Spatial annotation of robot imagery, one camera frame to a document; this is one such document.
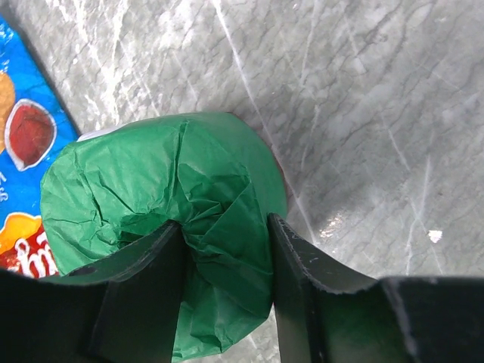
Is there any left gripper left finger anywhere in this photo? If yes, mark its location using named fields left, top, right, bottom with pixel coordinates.
left=1, top=222, right=185, bottom=362

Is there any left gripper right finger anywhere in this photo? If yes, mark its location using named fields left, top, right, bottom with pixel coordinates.
left=268, top=214, right=483, bottom=362

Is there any green roll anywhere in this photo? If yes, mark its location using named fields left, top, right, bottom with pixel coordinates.
left=40, top=113, right=287, bottom=361

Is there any blue Lays chips bag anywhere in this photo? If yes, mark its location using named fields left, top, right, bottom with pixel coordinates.
left=1, top=20, right=78, bottom=278

